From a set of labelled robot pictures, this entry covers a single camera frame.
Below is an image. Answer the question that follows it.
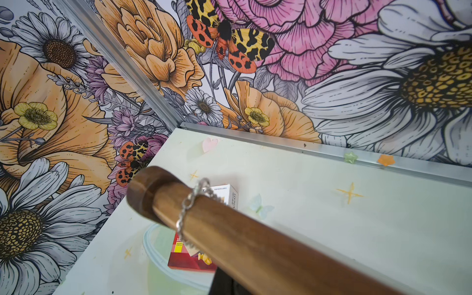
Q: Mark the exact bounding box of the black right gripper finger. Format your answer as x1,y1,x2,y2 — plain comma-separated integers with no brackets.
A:
208,268,251,295

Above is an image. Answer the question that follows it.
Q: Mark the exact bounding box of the wooden jewelry display stand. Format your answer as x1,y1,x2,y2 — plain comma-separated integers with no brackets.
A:
127,166,399,295

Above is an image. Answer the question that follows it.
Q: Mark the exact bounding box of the red white small box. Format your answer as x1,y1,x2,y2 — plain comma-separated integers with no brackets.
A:
168,184,238,273

